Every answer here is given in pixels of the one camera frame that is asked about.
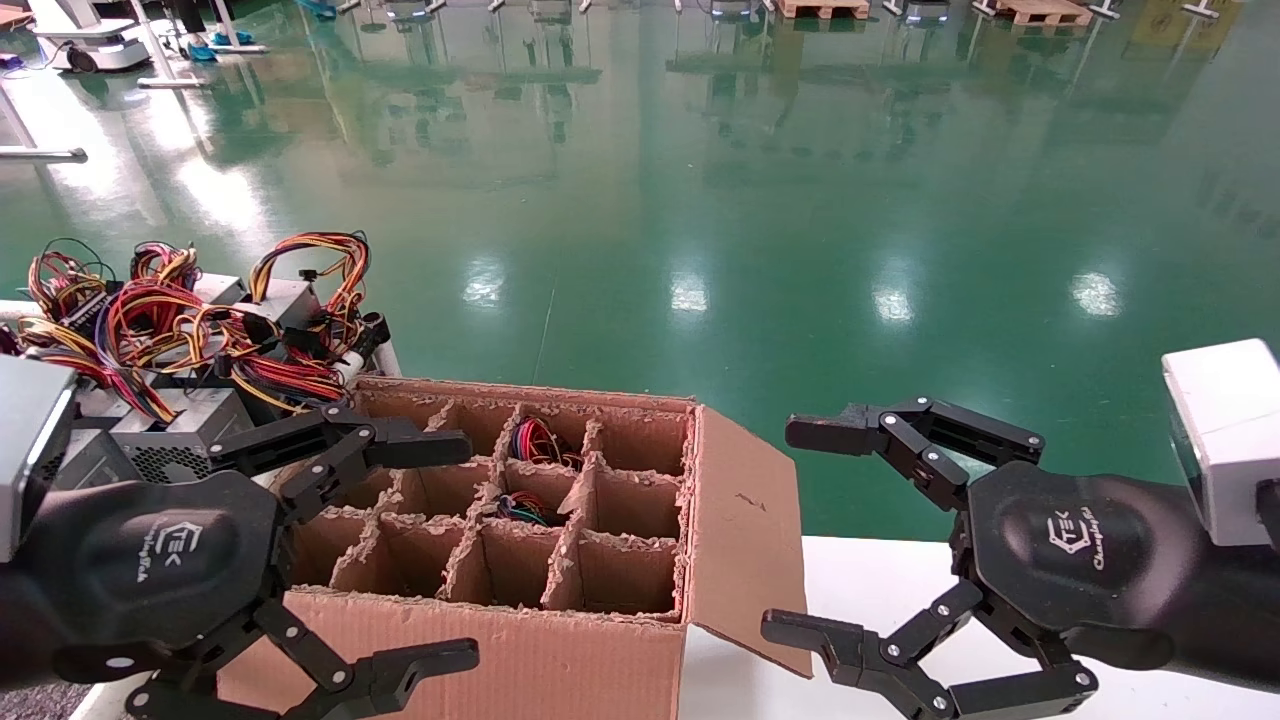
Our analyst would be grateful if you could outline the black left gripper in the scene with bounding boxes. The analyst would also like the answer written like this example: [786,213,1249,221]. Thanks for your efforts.
[0,403,481,720]

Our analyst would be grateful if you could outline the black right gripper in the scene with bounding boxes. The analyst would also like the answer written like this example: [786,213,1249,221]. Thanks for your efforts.
[760,397,1280,720]

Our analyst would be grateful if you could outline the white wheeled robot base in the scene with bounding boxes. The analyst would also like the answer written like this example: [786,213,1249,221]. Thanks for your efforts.
[28,0,153,73]

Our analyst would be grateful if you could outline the brown cardboard box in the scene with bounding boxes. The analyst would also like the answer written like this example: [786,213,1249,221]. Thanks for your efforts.
[215,375,813,720]

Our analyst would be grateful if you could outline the grey felt mat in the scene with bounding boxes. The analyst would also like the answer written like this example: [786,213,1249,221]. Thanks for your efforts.
[0,683,96,720]

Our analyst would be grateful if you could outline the grey stand leg with foot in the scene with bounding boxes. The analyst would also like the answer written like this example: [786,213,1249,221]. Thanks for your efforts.
[130,0,213,89]
[0,85,89,163]
[205,0,271,54]

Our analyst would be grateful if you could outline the person with blue shoe covers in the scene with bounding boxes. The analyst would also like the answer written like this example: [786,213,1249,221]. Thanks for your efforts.
[163,0,269,63]

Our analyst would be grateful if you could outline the cables in middle cell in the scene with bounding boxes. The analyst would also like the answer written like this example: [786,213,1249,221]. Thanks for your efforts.
[490,490,553,529]

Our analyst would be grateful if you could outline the red black cables in cell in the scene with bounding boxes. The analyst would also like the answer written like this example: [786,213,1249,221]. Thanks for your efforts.
[510,415,586,471]

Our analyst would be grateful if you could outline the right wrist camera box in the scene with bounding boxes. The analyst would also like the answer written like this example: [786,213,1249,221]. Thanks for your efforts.
[1162,338,1280,549]

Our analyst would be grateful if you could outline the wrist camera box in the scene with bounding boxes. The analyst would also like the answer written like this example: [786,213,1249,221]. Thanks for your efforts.
[0,355,79,563]
[1162,338,1280,549]

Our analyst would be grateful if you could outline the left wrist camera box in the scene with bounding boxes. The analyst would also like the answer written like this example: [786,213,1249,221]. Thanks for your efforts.
[0,355,79,563]

